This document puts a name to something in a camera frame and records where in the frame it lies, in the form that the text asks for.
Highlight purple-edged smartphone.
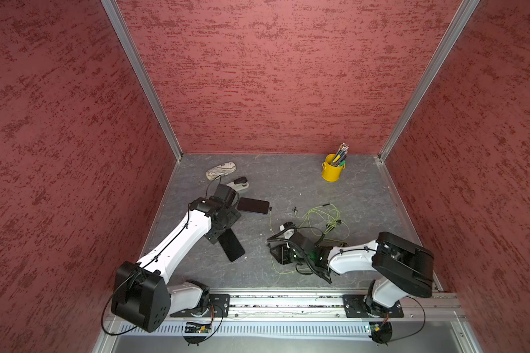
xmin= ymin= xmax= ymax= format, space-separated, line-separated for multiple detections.
xmin=218 ymin=229 xmax=245 ymax=262

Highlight aluminium front rail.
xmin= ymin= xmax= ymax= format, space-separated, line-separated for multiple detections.
xmin=155 ymin=288 xmax=467 ymax=324

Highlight yellow pen cup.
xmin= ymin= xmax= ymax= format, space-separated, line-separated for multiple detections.
xmin=322 ymin=154 xmax=345 ymax=182

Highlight circuit board with cable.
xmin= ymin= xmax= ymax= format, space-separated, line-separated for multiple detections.
xmin=182 ymin=305 xmax=226 ymax=347
xmin=370 ymin=297 xmax=427 ymax=346

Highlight green wired earphones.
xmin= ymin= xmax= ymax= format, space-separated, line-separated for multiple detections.
xmin=292 ymin=203 xmax=350 ymax=244
xmin=269 ymin=241 xmax=348 ymax=278

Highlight pens in cup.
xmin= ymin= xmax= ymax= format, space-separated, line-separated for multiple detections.
xmin=330 ymin=143 xmax=349 ymax=166

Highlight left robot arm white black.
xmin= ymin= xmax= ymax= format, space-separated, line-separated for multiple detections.
xmin=104 ymin=185 xmax=245 ymax=332

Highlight blue-edged smartphone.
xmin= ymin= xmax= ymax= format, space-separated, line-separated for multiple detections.
xmin=237 ymin=197 xmax=270 ymax=214

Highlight left circuit board with cable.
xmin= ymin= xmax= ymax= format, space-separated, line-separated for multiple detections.
xmin=182 ymin=305 xmax=226 ymax=347

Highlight right circuit board with cable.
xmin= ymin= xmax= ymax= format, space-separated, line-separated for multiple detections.
xmin=370 ymin=297 xmax=427 ymax=346

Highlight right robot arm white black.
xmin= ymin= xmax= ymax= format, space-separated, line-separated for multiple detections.
xmin=266 ymin=225 xmax=434 ymax=319

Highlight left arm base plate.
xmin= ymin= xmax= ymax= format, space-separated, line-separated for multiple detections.
xmin=169 ymin=294 xmax=231 ymax=319

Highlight patterned glasses case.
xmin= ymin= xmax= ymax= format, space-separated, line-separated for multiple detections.
xmin=206 ymin=161 xmax=237 ymax=181

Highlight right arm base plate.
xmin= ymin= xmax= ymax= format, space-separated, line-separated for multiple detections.
xmin=342 ymin=294 xmax=404 ymax=319

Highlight white black stapler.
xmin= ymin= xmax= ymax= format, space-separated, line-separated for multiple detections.
xmin=227 ymin=176 xmax=250 ymax=193

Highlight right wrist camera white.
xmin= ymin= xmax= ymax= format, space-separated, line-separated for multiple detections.
xmin=280 ymin=222 xmax=297 ymax=239

